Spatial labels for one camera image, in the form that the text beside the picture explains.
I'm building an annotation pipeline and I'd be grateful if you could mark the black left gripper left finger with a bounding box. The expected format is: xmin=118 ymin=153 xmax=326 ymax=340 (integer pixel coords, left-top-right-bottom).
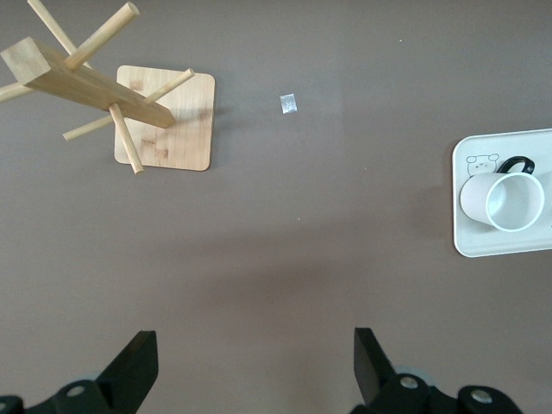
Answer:
xmin=25 ymin=329 xmax=160 ymax=414

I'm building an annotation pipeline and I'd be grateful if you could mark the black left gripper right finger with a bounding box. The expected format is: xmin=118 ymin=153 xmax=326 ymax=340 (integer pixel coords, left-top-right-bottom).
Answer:
xmin=351 ymin=327 xmax=449 ymax=414

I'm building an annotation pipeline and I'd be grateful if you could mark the white cup with black handle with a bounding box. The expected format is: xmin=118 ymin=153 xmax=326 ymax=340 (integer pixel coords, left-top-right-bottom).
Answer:
xmin=459 ymin=155 xmax=546 ymax=233

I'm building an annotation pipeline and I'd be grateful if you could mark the wooden cup rack with pegs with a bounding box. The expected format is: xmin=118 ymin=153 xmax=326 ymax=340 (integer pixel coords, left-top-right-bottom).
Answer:
xmin=0 ymin=0 xmax=216 ymax=176

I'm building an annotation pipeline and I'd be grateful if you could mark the cream tray with rabbit print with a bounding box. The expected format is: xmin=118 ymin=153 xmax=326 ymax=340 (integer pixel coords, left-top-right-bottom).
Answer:
xmin=451 ymin=128 xmax=552 ymax=259

